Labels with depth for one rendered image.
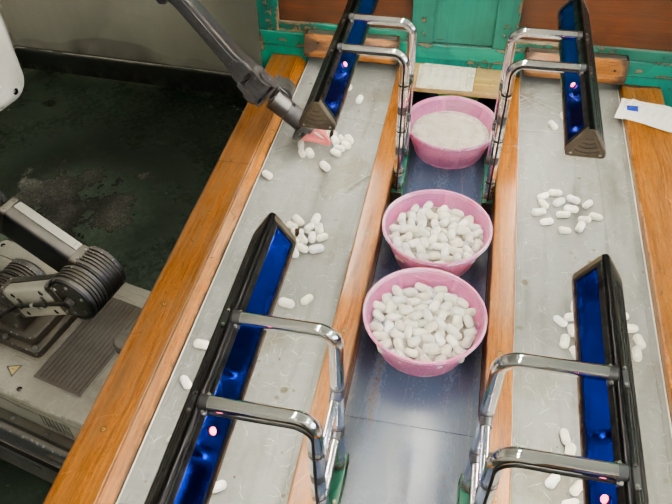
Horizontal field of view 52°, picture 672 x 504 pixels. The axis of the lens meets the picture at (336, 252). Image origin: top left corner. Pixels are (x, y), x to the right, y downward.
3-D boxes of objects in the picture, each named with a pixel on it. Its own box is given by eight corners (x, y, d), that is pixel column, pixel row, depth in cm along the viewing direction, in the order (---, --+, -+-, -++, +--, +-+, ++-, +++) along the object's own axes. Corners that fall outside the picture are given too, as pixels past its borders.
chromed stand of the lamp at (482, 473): (449, 591, 118) (486, 463, 86) (458, 482, 132) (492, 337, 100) (564, 614, 115) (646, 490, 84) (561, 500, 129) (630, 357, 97)
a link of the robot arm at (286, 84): (240, 96, 185) (259, 74, 181) (249, 77, 194) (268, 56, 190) (275, 124, 190) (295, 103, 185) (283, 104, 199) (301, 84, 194)
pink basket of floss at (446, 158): (439, 188, 192) (442, 160, 186) (385, 139, 209) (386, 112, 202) (513, 156, 202) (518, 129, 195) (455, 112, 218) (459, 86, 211)
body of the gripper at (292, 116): (318, 109, 192) (298, 92, 190) (310, 130, 185) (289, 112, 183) (304, 122, 197) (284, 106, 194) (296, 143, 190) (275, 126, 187)
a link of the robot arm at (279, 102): (261, 107, 186) (274, 93, 183) (266, 95, 191) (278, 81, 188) (281, 123, 188) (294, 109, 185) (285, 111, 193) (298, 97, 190)
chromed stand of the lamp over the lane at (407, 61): (331, 196, 191) (328, 47, 159) (345, 152, 204) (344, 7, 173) (400, 204, 188) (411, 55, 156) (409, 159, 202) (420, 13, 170)
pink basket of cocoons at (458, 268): (394, 299, 164) (396, 271, 157) (370, 223, 183) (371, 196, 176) (502, 283, 167) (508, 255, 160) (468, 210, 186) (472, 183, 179)
